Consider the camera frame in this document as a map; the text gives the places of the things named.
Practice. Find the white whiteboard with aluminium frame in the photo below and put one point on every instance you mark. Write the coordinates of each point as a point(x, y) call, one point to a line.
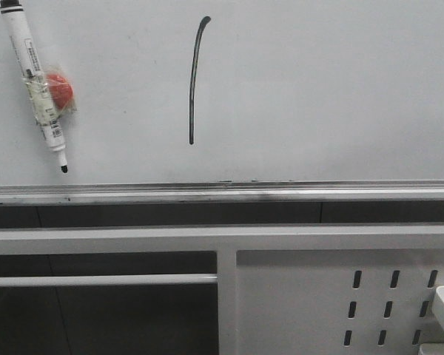
point(231, 100)

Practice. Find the white black whiteboard marker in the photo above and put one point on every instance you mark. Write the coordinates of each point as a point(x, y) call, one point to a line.
point(34, 78)

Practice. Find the red round magnet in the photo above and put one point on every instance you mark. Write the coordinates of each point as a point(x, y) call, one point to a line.
point(61, 89)

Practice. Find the grey metal pegboard stand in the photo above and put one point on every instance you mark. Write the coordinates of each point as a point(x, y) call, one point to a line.
point(221, 290)

